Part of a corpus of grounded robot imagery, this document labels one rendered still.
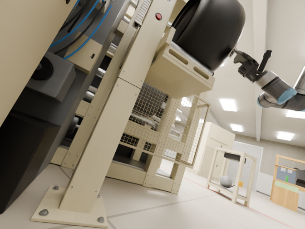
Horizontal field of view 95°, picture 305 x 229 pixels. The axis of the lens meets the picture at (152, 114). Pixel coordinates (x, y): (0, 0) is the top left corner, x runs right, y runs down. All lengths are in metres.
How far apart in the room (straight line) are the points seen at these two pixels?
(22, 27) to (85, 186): 0.58
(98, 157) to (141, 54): 0.56
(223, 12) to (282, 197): 7.01
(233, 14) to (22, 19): 0.91
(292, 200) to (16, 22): 7.58
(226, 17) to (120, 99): 0.70
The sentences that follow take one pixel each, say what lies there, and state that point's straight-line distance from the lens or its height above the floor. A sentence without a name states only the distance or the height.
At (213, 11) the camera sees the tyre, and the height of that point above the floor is 1.10.
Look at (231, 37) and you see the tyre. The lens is 0.98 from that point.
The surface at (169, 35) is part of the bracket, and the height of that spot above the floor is 0.90.
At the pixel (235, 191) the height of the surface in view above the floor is 0.16.
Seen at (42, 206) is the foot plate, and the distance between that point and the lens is 0.77.
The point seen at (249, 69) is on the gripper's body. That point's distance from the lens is 0.96.
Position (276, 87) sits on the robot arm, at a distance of 0.94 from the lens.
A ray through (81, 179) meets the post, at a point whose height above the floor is 0.14.
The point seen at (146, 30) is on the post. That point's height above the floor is 0.94.
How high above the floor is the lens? 0.36
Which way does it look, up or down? 12 degrees up
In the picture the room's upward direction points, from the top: 20 degrees clockwise
